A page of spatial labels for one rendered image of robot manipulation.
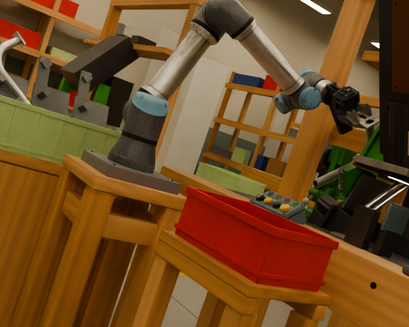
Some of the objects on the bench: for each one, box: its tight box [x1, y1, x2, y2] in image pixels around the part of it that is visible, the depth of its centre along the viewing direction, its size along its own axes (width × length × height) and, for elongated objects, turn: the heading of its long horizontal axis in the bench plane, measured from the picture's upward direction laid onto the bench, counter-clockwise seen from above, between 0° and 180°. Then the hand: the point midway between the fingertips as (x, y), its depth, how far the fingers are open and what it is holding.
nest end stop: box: [317, 199, 330, 215], centre depth 171 cm, size 4×7×6 cm, turn 136°
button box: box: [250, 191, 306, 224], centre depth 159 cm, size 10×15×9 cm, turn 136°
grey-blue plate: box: [372, 202, 409, 258], centre depth 146 cm, size 10×2×14 cm, turn 46°
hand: (369, 125), depth 179 cm, fingers closed on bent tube, 3 cm apart
